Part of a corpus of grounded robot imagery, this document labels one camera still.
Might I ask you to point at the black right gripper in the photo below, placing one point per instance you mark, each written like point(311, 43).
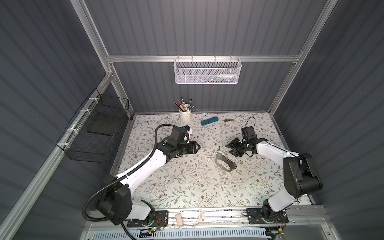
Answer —
point(229, 145)

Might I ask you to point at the teal stapler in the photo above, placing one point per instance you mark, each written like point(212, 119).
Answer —
point(209, 121)

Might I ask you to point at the white metal pen cup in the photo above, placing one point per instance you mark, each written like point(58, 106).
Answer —
point(185, 116)

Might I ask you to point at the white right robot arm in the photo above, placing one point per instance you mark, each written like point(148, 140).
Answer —
point(300, 174)

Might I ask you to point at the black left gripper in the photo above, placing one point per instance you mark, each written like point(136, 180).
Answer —
point(192, 149)

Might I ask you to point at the white wire mesh basket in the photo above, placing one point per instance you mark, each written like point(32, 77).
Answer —
point(209, 71)

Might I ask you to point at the black wire wall basket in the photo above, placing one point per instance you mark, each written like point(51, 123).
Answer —
point(98, 130)

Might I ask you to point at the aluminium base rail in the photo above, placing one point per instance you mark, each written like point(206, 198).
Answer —
point(238, 216)

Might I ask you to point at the silver metal carabiner key holder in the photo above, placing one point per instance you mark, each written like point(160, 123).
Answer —
point(224, 163)

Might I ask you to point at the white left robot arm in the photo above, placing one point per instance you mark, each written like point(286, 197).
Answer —
point(116, 202)

